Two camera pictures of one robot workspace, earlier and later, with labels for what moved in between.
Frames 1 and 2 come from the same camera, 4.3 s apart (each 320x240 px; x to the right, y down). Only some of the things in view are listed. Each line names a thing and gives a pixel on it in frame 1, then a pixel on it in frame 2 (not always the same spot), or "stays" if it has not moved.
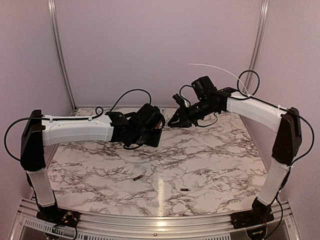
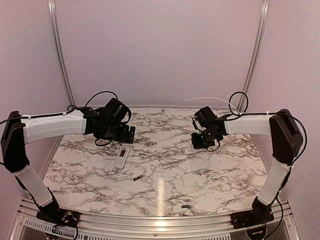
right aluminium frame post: [258, 44] stays
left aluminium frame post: [60, 53] stays
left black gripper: [155, 139] → [123, 137]
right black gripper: [182, 113] → [196, 145]
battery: [138, 177] stays
